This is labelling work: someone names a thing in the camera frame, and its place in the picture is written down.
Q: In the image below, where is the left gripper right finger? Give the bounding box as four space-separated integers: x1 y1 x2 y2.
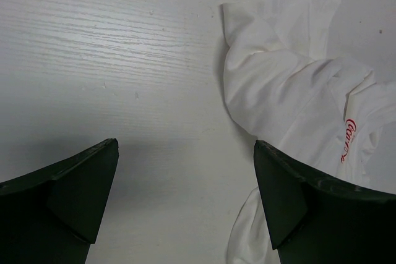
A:
254 140 395 263

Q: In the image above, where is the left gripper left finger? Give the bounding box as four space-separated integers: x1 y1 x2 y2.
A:
1 138 119 263

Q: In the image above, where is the white coca-cola t-shirt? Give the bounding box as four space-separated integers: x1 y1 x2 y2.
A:
222 0 395 263

